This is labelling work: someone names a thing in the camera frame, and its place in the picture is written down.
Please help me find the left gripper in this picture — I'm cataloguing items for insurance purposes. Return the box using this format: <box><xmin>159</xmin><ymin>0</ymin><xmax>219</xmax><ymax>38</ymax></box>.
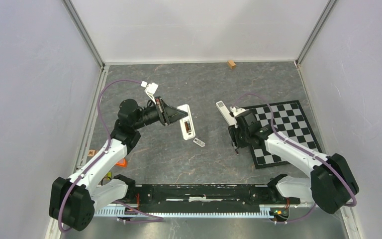
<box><xmin>133</xmin><ymin>96</ymin><xmax>188</xmax><ymax>130</ymax></box>

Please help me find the white remote control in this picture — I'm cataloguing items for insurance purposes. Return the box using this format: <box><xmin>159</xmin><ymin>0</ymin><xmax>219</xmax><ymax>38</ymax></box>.
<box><xmin>215</xmin><ymin>101</ymin><xmax>237</xmax><ymax>128</ymax></box>
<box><xmin>177</xmin><ymin>104</ymin><xmax>195</xmax><ymax>140</ymax></box>

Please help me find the white label sticker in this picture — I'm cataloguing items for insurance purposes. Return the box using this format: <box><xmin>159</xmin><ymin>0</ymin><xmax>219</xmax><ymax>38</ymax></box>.
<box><xmin>193</xmin><ymin>138</ymin><xmax>205</xmax><ymax>147</ymax></box>

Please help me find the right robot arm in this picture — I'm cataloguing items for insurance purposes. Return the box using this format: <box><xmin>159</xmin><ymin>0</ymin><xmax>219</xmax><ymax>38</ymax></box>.
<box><xmin>229</xmin><ymin>107</ymin><xmax>359</xmax><ymax>214</ymax></box>

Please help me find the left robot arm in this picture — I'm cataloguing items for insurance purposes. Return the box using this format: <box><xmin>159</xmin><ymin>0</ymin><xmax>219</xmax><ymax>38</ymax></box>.
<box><xmin>49</xmin><ymin>97</ymin><xmax>191</xmax><ymax>233</ymax></box>

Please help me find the black white chessboard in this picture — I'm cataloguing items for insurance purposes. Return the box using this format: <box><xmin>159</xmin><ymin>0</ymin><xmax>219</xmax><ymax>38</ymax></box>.
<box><xmin>245</xmin><ymin>100</ymin><xmax>322</xmax><ymax>169</ymax></box>

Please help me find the orange semicircle toy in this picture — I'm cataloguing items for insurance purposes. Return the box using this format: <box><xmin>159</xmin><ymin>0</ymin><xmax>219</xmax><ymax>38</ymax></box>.
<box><xmin>116</xmin><ymin>158</ymin><xmax>128</xmax><ymax>168</ymax></box>

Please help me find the small wooden block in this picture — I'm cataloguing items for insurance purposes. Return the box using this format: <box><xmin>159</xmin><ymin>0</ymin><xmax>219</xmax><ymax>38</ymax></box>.
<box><xmin>227</xmin><ymin>60</ymin><xmax>236</xmax><ymax>69</ymax></box>

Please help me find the wooden letter block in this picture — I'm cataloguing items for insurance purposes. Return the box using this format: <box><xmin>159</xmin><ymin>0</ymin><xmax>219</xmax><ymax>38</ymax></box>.
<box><xmin>87</xmin><ymin>150</ymin><xmax>98</xmax><ymax>157</ymax></box>

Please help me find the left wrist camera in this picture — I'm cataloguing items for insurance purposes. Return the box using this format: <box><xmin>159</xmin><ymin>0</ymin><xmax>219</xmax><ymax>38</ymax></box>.
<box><xmin>141</xmin><ymin>81</ymin><xmax>159</xmax><ymax>103</ymax></box>

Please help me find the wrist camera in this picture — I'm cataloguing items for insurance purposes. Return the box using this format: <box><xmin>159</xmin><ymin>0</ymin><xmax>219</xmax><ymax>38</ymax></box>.
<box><xmin>141</xmin><ymin>81</ymin><xmax>159</xmax><ymax>103</ymax></box>
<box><xmin>230</xmin><ymin>106</ymin><xmax>246</xmax><ymax>118</ymax></box>

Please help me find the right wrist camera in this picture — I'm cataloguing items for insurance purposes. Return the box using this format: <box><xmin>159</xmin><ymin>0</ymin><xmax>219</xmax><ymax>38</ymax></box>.
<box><xmin>230</xmin><ymin>106</ymin><xmax>246</xmax><ymax>118</ymax></box>

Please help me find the slotted cable duct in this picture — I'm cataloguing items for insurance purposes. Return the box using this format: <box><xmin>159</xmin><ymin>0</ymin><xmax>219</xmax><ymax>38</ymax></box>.
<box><xmin>94</xmin><ymin>206</ymin><xmax>274</xmax><ymax>219</ymax></box>

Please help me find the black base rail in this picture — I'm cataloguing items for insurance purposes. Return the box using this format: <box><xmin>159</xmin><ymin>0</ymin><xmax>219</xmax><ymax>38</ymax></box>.
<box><xmin>121</xmin><ymin>184</ymin><xmax>301</xmax><ymax>213</ymax></box>

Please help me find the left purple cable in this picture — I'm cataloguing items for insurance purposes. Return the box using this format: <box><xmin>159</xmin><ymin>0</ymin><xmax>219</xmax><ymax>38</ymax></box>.
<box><xmin>57</xmin><ymin>79</ymin><xmax>165</xmax><ymax>233</ymax></box>

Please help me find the purple cable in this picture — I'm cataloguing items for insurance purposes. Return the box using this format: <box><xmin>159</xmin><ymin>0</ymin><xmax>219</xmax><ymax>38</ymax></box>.
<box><xmin>57</xmin><ymin>79</ymin><xmax>165</xmax><ymax>233</ymax></box>
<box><xmin>232</xmin><ymin>93</ymin><xmax>358</xmax><ymax>225</ymax></box>

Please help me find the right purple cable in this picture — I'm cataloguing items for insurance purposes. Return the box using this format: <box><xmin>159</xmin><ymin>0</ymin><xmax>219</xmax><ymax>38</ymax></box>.
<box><xmin>232</xmin><ymin>93</ymin><xmax>358</xmax><ymax>225</ymax></box>

